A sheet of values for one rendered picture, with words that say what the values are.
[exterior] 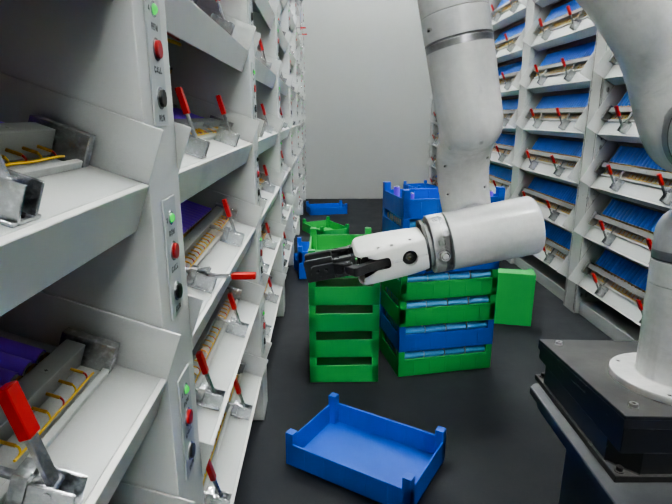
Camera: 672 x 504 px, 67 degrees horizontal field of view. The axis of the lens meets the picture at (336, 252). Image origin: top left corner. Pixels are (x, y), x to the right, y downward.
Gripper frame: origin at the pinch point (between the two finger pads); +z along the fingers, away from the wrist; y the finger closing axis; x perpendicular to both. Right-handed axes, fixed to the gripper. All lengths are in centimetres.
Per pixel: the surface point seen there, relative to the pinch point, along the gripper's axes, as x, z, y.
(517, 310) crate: -62, -63, 104
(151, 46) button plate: 29.2, 9.6, -21.3
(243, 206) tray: 4.1, 16.6, 45.0
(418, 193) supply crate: -8, -30, 88
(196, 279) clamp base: 1.6, 17.7, -0.3
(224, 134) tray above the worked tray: 20.4, 13.6, 26.3
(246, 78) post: 31, 10, 45
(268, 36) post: 49, 7, 115
